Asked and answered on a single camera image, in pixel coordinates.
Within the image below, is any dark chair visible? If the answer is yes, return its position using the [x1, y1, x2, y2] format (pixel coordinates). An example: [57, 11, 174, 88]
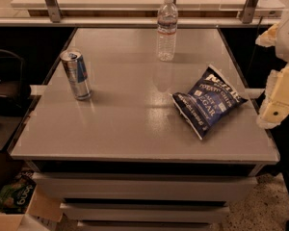
[0, 49, 31, 116]

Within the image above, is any green snack bag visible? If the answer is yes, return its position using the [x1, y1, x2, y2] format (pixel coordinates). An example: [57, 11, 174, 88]
[0, 168, 36, 214]

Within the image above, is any blue potato chips bag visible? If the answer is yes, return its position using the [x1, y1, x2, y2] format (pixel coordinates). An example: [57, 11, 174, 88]
[171, 64, 247, 140]

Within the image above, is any white shelf with metal brackets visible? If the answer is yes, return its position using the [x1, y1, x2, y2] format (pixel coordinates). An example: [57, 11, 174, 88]
[0, 0, 286, 26]

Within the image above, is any clear plastic water bottle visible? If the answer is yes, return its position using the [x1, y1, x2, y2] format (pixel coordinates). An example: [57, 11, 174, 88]
[157, 0, 178, 62]

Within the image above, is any silver blue Red Bull can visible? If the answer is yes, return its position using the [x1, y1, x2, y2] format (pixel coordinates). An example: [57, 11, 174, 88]
[60, 49, 92, 100]

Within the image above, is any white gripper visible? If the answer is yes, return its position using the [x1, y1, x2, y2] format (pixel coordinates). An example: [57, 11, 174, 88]
[255, 10, 289, 129]

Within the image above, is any cardboard box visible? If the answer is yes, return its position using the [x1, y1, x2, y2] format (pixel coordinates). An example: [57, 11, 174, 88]
[0, 186, 63, 231]

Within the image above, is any black cable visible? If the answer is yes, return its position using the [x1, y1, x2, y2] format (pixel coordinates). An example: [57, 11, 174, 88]
[246, 15, 264, 79]

